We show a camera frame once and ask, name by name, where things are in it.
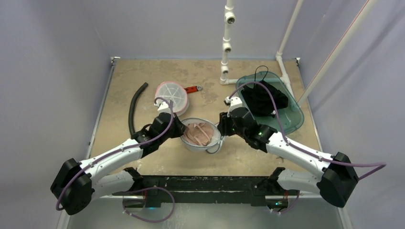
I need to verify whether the blue-trimmed white mesh laundry bag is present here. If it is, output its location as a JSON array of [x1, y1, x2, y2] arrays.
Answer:
[[181, 117, 224, 154]]

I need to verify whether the pink-trimmed white mesh laundry bag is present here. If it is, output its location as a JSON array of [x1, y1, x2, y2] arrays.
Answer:
[[155, 81, 189, 116]]

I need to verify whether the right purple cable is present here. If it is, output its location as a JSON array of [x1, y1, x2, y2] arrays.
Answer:
[[228, 81, 387, 181]]

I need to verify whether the black garment in bin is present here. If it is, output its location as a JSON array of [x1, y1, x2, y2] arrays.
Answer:
[[241, 65, 289, 117]]

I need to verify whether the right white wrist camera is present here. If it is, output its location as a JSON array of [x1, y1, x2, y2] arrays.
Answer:
[[224, 96, 243, 117]]

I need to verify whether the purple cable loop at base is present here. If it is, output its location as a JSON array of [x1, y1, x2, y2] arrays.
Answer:
[[122, 186, 176, 224]]

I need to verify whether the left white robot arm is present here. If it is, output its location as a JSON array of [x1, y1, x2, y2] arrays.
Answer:
[[50, 113, 186, 215]]

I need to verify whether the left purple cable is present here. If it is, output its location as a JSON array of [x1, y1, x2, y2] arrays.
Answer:
[[56, 97, 175, 211]]

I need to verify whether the teal transparent plastic bin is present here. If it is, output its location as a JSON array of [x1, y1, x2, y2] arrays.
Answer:
[[236, 71, 304, 135]]

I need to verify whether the white PVC pipe frame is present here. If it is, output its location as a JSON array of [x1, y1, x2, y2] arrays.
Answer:
[[224, 0, 376, 104]]

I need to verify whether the pink bra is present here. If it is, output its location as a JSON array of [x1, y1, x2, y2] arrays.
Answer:
[[183, 123, 214, 146]]

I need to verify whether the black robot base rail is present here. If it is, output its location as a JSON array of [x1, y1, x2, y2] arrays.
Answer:
[[113, 168, 298, 208]]

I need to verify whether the black rubber hose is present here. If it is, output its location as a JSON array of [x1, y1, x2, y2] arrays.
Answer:
[[128, 82, 149, 136]]

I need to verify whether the red handled tool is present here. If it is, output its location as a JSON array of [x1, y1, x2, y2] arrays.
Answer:
[[184, 85, 203, 94]]

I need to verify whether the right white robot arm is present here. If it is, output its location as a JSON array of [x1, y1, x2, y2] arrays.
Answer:
[[218, 107, 359, 208]]

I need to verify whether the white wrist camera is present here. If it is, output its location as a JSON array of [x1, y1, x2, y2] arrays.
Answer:
[[224, 96, 243, 117], [158, 102, 172, 114]]

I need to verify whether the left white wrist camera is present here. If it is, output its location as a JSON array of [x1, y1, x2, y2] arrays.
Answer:
[[158, 102, 172, 114]]

